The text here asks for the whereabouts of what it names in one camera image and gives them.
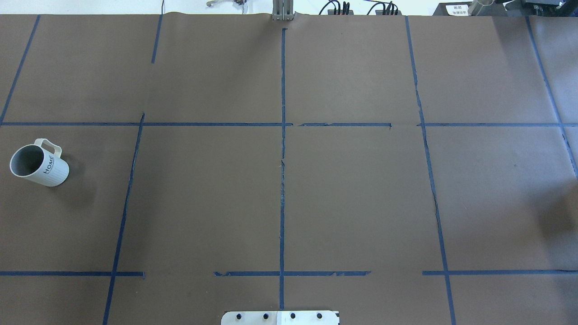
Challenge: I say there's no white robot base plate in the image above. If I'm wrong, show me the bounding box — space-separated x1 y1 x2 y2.
221 310 341 325

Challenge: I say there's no white ribbed HOME mug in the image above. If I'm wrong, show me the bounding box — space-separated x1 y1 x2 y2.
9 138 70 187

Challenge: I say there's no black power strip right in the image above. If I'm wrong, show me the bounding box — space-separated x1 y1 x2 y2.
366 0 402 16

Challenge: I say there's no aluminium profile post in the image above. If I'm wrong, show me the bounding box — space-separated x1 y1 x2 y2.
272 0 295 21

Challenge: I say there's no black device with label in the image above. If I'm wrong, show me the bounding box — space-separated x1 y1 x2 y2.
432 1 471 17

